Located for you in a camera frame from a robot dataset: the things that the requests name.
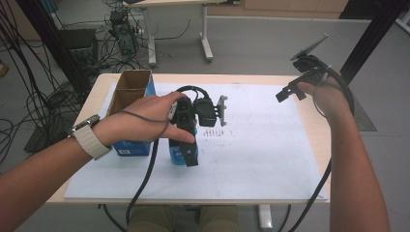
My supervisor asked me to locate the thick black right gripper cable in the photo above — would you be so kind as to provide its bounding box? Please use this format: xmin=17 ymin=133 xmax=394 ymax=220
xmin=287 ymin=62 xmax=356 ymax=232

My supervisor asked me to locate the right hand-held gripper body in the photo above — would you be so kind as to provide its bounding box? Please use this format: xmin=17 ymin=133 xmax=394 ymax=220
xmin=289 ymin=33 xmax=337 ymax=88

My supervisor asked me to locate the wristwatch with white band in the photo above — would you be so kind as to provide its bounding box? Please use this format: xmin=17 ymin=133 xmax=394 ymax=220
xmin=67 ymin=114 xmax=113 ymax=161

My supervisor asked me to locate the person's left hand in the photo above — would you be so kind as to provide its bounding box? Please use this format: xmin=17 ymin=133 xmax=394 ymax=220
xmin=91 ymin=91 xmax=196 ymax=148

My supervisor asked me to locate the white paper mat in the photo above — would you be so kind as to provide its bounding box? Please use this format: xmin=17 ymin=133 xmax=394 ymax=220
xmin=64 ymin=82 xmax=329 ymax=201

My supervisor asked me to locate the black computer tower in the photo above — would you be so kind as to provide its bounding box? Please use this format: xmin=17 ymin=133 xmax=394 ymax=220
xmin=108 ymin=9 xmax=139 ymax=56

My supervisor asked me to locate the grey floor plate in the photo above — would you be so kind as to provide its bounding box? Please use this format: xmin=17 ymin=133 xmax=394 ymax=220
xmin=352 ymin=98 xmax=378 ymax=132

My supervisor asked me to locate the person's left leg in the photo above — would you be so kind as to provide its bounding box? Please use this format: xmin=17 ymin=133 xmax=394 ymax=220
xmin=127 ymin=205 xmax=175 ymax=232

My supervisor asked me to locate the thick black gripper cable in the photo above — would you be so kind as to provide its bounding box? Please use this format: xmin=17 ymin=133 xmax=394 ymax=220
xmin=125 ymin=138 xmax=161 ymax=228
xmin=287 ymin=62 xmax=356 ymax=232

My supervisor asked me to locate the blue spray bottle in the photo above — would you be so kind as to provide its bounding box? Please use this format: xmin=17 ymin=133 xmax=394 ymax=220
xmin=168 ymin=128 xmax=198 ymax=167

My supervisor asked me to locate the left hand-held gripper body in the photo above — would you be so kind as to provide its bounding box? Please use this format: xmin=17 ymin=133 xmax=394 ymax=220
xmin=168 ymin=94 xmax=229 ymax=131

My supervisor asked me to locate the white table leg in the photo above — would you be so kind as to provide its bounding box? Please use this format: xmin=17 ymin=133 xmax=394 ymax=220
xmin=256 ymin=204 xmax=274 ymax=230

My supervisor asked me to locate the short black cable loop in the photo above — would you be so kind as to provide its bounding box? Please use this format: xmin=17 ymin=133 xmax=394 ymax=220
xmin=175 ymin=84 xmax=212 ymax=102

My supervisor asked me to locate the black floor base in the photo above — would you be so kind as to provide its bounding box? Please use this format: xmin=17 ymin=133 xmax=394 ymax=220
xmin=23 ymin=112 xmax=79 ymax=155

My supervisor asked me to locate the person's leg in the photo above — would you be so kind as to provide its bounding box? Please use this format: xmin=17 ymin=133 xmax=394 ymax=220
xmin=127 ymin=205 xmax=175 ymax=232
xmin=197 ymin=205 xmax=240 ymax=232

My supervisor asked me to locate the white background desk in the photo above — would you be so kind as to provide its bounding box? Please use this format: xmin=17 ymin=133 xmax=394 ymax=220
xmin=122 ymin=0 xmax=241 ymax=67

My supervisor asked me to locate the wooden cabinet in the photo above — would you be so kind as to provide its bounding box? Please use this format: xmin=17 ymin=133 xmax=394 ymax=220
xmin=206 ymin=0 xmax=350 ymax=19

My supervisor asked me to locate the person's right hand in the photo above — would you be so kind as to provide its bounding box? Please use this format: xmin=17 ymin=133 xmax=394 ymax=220
xmin=296 ymin=69 xmax=352 ymax=119

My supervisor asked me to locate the blue cardboard box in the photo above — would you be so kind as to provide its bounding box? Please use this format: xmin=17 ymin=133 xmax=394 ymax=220
xmin=105 ymin=69 xmax=158 ymax=158

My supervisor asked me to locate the person's right leg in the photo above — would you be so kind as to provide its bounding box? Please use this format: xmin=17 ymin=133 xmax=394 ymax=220
xmin=197 ymin=205 xmax=240 ymax=232

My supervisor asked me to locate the black case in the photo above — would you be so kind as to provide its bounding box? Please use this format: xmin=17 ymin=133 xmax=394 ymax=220
xmin=58 ymin=28 xmax=100 ymax=70

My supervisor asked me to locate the thin black cable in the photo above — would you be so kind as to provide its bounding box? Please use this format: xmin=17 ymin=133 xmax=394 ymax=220
xmin=276 ymin=204 xmax=293 ymax=232

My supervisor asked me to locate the thick black left gripper cable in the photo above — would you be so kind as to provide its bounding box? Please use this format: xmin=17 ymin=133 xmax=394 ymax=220
xmin=125 ymin=138 xmax=161 ymax=228

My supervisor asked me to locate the black frame post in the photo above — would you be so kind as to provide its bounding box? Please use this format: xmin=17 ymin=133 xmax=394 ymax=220
xmin=15 ymin=0 xmax=93 ymax=96
xmin=338 ymin=0 xmax=410 ymax=85

